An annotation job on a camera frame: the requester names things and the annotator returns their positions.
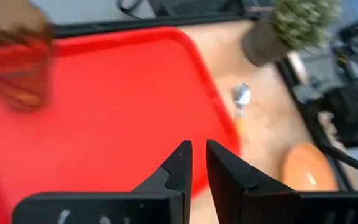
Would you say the potted plant slatted planter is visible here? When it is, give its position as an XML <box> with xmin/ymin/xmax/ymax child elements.
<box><xmin>241</xmin><ymin>0</ymin><xmax>341</xmax><ymax>67</ymax></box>

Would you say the black coiled cable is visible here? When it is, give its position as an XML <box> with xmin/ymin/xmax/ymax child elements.
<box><xmin>118</xmin><ymin>0</ymin><xmax>145</xmax><ymax>15</ymax></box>

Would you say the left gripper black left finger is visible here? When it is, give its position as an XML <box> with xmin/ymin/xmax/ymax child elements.
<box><xmin>12</xmin><ymin>139</ymin><xmax>194</xmax><ymax>224</ymax></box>

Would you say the orange round plate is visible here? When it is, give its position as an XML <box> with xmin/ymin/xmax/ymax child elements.
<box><xmin>280</xmin><ymin>142</ymin><xmax>338</xmax><ymax>192</ymax></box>

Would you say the black perforated metal base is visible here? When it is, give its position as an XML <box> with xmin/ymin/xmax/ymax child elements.
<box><xmin>149</xmin><ymin>0</ymin><xmax>248</xmax><ymax>16</ymax></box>

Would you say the orange translucent cup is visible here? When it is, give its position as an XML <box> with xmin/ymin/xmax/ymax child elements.
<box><xmin>0</xmin><ymin>0</ymin><xmax>55</xmax><ymax>113</ymax></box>

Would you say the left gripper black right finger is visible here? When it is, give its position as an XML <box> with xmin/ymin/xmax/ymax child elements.
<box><xmin>206</xmin><ymin>139</ymin><xmax>358</xmax><ymax>224</ymax></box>

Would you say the red plastic serving tray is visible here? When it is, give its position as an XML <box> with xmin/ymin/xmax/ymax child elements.
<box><xmin>0</xmin><ymin>26</ymin><xmax>241</xmax><ymax>224</ymax></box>

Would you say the spoon with yellow handle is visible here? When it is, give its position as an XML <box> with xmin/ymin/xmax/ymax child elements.
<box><xmin>232</xmin><ymin>82</ymin><xmax>253</xmax><ymax>138</ymax></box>

